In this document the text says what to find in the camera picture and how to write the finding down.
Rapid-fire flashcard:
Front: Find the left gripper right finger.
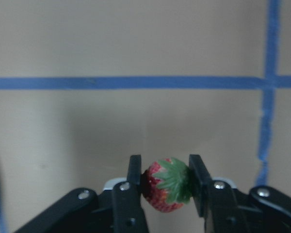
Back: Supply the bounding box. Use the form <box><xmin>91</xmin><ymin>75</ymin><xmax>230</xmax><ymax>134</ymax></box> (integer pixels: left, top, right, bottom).
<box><xmin>189</xmin><ymin>154</ymin><xmax>291</xmax><ymax>233</ymax></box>

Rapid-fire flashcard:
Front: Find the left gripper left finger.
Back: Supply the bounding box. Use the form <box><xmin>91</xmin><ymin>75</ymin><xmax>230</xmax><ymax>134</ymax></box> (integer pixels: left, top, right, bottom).
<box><xmin>17</xmin><ymin>155</ymin><xmax>149</xmax><ymax>233</ymax></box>

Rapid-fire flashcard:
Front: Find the strawberry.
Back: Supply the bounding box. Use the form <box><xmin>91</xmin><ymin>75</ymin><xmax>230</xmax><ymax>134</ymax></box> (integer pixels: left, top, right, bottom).
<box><xmin>140</xmin><ymin>157</ymin><xmax>193</xmax><ymax>213</ymax></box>

